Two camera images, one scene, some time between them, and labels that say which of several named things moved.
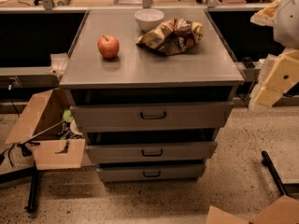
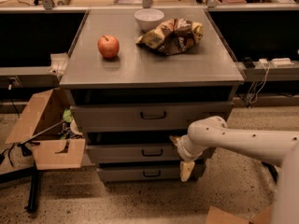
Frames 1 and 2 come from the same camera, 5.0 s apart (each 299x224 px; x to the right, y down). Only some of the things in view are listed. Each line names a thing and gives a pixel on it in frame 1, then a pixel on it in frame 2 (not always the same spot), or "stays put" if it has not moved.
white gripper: (288, 23) to (184, 150)
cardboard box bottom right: (284, 211) stays put
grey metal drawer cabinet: (150, 91) stays put
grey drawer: (103, 153) stays put
